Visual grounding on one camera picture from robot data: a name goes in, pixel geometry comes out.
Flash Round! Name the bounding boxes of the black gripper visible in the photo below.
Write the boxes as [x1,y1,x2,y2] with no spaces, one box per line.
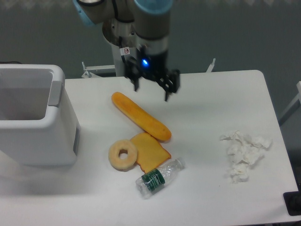
[125,45,180,102]

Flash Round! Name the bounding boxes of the white trash can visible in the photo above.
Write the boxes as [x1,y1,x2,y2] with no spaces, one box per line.
[0,64,80,166]

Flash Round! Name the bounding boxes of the long orange bread loaf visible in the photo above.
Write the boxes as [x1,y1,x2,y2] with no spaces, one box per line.
[111,92,172,141]

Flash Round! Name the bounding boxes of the orange toast slice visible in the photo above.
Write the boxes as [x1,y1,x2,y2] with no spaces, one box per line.
[130,132,172,174]

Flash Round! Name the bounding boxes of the beige donut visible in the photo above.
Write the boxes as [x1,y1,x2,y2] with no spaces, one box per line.
[108,139,138,170]

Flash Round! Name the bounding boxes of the crushed clear plastic bottle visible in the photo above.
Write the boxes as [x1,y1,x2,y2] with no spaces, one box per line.
[135,158,185,198]

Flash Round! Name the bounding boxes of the crumpled white tissue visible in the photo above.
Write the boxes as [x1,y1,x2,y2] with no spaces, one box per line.
[220,130,273,184]

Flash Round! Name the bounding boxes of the black device at edge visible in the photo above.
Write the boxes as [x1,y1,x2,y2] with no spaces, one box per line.
[283,191,301,216]

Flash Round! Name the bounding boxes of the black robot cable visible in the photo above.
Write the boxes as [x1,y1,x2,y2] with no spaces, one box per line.
[119,35,129,69]

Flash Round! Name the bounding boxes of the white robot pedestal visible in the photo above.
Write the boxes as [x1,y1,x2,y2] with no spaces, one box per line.
[102,18,136,77]

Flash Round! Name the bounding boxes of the white metal base frame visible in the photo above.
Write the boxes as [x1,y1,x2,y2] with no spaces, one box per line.
[81,58,217,79]

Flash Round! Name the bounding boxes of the white frame at right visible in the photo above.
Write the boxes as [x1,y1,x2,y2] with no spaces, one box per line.
[278,81,301,127]

